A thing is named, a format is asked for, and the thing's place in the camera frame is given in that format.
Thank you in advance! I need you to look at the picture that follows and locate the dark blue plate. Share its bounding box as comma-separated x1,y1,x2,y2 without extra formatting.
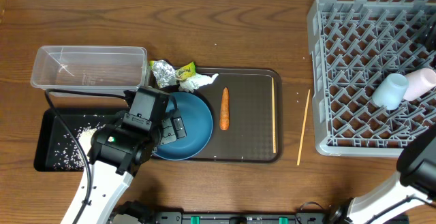
154,92,213,161

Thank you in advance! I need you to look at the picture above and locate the pale pink cup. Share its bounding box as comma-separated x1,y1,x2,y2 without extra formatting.
403,68,436,101

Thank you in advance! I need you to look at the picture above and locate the orange carrot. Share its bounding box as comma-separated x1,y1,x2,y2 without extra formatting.
219,87,230,131

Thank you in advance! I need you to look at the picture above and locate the light blue cup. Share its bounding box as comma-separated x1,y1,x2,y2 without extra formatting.
372,74,409,110

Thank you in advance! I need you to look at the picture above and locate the pile of white rice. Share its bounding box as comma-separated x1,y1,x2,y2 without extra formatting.
46,114,111,172

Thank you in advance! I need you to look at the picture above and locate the wooden chopstick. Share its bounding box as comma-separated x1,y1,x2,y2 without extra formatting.
271,78,277,154
296,89,311,166

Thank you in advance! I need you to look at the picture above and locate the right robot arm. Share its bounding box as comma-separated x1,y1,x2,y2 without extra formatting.
324,68,435,223

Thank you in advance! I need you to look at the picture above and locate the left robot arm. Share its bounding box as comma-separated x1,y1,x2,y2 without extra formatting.
61,110,186,223

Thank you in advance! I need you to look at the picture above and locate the grey dishwasher rack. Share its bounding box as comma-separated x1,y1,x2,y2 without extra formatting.
307,0,435,158

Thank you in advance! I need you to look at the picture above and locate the crumpled white tissue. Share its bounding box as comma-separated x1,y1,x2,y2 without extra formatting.
178,74,219,93

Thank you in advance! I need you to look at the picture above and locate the crumpled foil snack wrapper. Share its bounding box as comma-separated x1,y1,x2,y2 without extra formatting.
150,60,196,88

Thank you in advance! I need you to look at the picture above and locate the dark brown serving tray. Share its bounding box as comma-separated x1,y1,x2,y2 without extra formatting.
149,67,283,164

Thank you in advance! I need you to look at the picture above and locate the black plastic tray bin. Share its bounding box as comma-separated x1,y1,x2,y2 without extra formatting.
33,107,141,173

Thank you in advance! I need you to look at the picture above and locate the clear plastic bin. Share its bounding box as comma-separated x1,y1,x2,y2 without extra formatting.
30,46,151,95

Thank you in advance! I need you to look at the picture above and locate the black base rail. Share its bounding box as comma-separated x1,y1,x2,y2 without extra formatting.
108,202,328,224

